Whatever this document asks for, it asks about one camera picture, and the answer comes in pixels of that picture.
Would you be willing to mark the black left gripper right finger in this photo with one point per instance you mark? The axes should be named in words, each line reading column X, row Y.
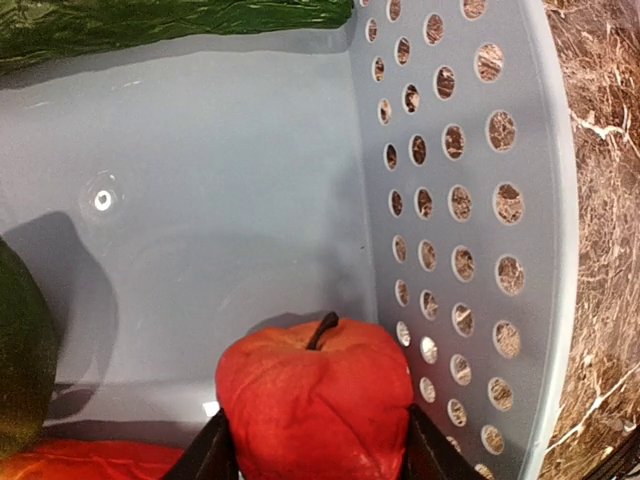
column 429, row 455

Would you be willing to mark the blue perforated plastic basket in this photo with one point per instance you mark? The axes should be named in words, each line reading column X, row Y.
column 414, row 168

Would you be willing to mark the red apple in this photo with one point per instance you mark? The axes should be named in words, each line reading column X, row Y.
column 327, row 399

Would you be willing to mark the green cucumber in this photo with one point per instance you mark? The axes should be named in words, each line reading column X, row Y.
column 35, row 32

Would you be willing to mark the orange red chili pepper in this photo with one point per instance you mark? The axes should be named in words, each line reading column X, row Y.
column 76, row 459

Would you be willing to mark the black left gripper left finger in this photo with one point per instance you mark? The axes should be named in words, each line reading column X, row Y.
column 210, row 456

